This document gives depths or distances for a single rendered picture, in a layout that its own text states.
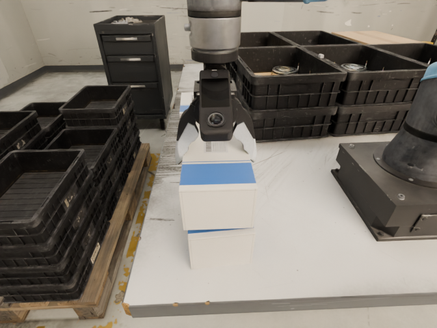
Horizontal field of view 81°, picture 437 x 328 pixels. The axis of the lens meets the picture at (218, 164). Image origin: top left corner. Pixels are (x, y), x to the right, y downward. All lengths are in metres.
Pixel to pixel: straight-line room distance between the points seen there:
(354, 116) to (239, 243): 0.66
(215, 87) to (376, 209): 0.44
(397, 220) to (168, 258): 0.47
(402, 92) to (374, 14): 3.88
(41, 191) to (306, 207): 0.98
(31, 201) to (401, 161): 1.17
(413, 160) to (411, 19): 4.59
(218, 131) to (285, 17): 4.09
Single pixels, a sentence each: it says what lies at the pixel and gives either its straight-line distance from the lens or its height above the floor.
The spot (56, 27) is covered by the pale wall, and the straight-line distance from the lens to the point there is 4.76.
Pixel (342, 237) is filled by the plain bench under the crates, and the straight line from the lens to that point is 0.64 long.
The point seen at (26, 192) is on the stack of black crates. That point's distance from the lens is 1.24.
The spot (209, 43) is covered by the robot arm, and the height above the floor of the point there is 1.09.
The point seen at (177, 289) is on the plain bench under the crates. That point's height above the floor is 0.70.
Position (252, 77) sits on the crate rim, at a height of 0.93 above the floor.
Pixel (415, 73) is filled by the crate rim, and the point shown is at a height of 0.92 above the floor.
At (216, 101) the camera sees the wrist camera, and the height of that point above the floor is 1.02.
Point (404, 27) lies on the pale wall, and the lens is 5.20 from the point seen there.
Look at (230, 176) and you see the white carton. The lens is 0.41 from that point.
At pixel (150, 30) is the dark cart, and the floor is 0.86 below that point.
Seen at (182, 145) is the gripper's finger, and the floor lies 0.92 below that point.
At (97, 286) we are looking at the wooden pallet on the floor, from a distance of 1.26.
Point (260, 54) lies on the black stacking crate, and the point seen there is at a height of 0.91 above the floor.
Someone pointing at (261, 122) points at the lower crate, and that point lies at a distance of 0.86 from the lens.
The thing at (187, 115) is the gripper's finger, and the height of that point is 0.98.
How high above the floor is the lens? 1.15
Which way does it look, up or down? 35 degrees down
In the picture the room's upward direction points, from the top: straight up
